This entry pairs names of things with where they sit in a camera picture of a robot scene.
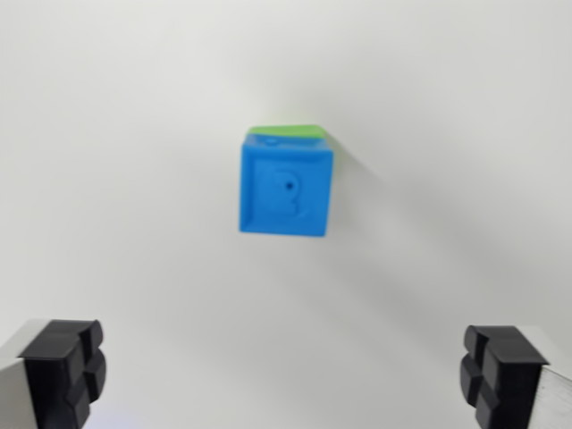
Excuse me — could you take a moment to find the gripper right finger silver with black pad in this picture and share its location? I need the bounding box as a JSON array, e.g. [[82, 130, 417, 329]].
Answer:
[[458, 324, 572, 429]]

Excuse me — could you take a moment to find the gripper left finger silver with black pad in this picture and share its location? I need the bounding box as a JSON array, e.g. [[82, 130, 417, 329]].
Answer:
[[0, 318, 107, 429]]

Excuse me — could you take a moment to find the green plastic cube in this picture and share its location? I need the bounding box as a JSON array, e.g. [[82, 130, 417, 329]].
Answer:
[[245, 122, 338, 180]]

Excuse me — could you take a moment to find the blue plastic cube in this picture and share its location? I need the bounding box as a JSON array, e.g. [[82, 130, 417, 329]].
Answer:
[[238, 135, 336, 238]]

